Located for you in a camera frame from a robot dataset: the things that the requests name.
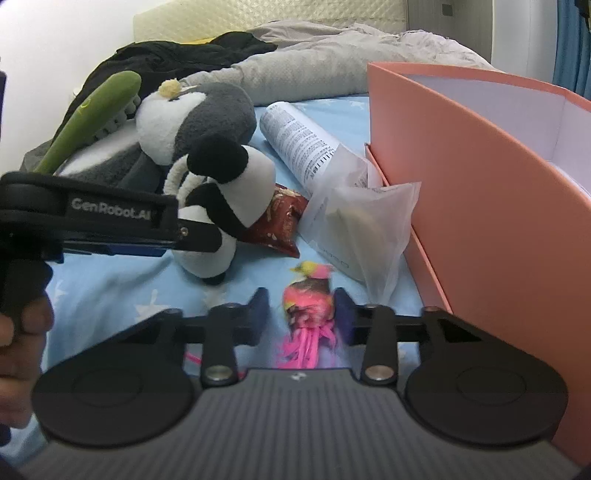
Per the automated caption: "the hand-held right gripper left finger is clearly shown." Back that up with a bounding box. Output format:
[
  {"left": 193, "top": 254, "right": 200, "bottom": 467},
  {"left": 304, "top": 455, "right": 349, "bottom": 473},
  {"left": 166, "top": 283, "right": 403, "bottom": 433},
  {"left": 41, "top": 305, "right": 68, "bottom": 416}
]
[{"left": 108, "top": 287, "right": 271, "bottom": 387}]

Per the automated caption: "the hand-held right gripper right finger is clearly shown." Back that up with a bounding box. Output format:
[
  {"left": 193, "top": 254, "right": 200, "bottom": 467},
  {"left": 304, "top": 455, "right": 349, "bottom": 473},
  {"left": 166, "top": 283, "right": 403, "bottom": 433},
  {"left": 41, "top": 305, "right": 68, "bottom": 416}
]
[{"left": 332, "top": 287, "right": 485, "bottom": 386}]

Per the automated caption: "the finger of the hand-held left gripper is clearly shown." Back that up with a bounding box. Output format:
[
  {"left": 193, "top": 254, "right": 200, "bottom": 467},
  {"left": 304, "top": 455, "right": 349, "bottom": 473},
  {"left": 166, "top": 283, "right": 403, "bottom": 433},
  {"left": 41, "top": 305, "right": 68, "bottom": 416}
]
[{"left": 62, "top": 223, "right": 223, "bottom": 257}]

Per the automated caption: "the pink tassel ornament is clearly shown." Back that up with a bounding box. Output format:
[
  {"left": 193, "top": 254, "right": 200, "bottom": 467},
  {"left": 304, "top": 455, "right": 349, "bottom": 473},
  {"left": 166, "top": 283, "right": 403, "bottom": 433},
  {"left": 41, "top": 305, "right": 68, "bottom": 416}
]
[{"left": 276, "top": 261, "right": 338, "bottom": 370}]

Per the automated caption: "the panda plush toy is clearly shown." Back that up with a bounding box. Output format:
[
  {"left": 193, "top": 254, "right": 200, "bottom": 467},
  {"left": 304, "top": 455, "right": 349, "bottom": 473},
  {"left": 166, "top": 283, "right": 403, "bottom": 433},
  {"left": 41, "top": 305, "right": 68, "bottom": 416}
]
[{"left": 164, "top": 138, "right": 277, "bottom": 284}]

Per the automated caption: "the red gold packet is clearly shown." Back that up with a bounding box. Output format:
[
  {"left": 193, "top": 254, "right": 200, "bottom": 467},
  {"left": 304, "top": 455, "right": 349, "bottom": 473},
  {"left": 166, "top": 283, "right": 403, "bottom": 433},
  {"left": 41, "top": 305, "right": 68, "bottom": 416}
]
[{"left": 240, "top": 183, "right": 309, "bottom": 258}]

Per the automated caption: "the clear plastic pouch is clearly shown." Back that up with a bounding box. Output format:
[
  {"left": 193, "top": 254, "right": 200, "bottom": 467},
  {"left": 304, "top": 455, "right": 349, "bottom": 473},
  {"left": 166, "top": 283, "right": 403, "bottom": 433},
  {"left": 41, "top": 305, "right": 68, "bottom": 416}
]
[{"left": 300, "top": 143, "right": 422, "bottom": 301}]

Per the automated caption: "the pink cardboard box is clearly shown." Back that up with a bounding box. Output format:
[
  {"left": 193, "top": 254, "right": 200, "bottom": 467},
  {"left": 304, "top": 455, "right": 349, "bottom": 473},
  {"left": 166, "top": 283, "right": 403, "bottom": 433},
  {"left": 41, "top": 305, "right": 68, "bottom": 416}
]
[{"left": 365, "top": 61, "right": 591, "bottom": 467}]

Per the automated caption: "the person's left hand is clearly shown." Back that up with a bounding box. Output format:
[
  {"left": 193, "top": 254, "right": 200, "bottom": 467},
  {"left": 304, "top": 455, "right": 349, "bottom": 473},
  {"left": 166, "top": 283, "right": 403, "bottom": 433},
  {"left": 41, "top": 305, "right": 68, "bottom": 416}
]
[{"left": 0, "top": 294, "right": 55, "bottom": 430}]

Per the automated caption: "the bed with blue sheet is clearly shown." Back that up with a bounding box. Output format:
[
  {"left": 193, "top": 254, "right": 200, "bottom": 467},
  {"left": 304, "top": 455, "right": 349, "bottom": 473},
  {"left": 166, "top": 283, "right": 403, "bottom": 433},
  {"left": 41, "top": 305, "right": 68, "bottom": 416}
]
[{"left": 18, "top": 92, "right": 458, "bottom": 462}]

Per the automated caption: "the green plush stick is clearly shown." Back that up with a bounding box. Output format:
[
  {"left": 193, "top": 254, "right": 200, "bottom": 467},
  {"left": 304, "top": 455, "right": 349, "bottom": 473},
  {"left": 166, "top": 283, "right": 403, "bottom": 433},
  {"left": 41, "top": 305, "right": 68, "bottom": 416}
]
[{"left": 34, "top": 70, "right": 142, "bottom": 175}]

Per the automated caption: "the grey penguin plush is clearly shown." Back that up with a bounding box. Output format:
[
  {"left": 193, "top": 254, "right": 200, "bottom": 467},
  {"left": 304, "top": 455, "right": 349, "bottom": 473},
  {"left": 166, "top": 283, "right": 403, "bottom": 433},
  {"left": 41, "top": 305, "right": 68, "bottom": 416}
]
[{"left": 60, "top": 79, "right": 257, "bottom": 195}]

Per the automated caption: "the white printed tube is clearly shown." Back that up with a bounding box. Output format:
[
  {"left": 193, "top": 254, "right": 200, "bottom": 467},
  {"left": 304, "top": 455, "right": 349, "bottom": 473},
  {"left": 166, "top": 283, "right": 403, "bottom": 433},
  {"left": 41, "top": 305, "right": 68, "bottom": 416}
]
[{"left": 259, "top": 102, "right": 370, "bottom": 197}]

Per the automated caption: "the black clothing pile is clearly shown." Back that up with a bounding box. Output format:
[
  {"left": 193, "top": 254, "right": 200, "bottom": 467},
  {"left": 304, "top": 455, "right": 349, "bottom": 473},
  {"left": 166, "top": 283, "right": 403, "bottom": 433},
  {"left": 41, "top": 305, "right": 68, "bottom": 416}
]
[{"left": 51, "top": 31, "right": 278, "bottom": 153}]

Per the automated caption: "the light grey duvet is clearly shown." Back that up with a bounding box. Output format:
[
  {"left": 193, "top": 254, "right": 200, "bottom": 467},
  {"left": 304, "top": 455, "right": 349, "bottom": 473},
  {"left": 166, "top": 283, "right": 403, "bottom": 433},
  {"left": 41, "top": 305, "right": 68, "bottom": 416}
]
[{"left": 182, "top": 21, "right": 499, "bottom": 107}]

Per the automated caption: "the cream padded headboard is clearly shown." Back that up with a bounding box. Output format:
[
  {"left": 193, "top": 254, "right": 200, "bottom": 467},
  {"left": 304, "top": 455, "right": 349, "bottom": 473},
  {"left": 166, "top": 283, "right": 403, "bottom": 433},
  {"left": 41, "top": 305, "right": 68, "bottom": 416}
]
[{"left": 133, "top": 0, "right": 407, "bottom": 44}]

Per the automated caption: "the grey built-in wardrobe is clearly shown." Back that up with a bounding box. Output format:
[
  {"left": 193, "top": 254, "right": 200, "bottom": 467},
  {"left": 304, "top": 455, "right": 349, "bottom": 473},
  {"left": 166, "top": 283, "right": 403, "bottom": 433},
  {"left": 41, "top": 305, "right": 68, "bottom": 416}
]
[{"left": 406, "top": 0, "right": 557, "bottom": 86}]

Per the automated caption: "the blue curtain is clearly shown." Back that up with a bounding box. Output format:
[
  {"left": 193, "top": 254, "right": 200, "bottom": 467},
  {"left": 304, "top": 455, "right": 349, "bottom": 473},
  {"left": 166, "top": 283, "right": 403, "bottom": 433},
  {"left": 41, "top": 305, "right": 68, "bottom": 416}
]
[{"left": 551, "top": 0, "right": 591, "bottom": 100}]

